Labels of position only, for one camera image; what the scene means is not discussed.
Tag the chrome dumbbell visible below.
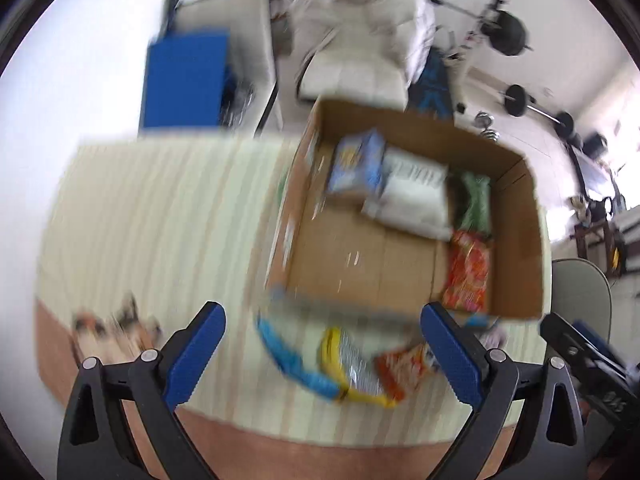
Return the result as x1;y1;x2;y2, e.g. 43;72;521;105
472;110;500;142

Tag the red floral wipes pack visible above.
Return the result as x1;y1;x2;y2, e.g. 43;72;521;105
442;231;491;313

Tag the orange snack bag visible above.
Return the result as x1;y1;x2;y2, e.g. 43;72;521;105
373;342;440;403

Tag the white chair black frame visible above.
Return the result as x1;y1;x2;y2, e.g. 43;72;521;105
160;0;278;134

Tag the blue foam board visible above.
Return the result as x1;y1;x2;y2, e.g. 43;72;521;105
140;28;230;129

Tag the dark wooden chair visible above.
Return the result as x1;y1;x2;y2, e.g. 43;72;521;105
570;220;627;278

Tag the white NMAR soft pack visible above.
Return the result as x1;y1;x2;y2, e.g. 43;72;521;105
361;146;452;242

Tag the white padded armchair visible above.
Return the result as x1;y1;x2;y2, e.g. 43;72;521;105
288;0;436;110

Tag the blue snack bag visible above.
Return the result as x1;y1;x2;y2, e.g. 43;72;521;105
256;315;343;401

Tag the silver yellow scrub sponge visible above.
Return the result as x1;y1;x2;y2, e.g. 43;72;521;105
319;327;396;408

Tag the white weight rack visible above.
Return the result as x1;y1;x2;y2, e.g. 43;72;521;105
426;0;534;114

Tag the black barbell on floor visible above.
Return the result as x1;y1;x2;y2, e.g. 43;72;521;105
501;84;575;140

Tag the green snack bag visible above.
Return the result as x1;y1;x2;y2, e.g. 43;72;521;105
451;171;492;238

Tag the brown cardboard box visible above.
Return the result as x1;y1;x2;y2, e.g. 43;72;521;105
266;98;551;320

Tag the light blue tissue pack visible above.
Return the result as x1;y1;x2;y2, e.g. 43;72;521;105
326;129;386;202

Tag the grey round chair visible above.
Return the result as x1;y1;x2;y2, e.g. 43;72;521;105
551;258;612;344

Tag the black blue weight bench pad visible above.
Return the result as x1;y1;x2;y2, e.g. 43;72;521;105
407;47;454;120

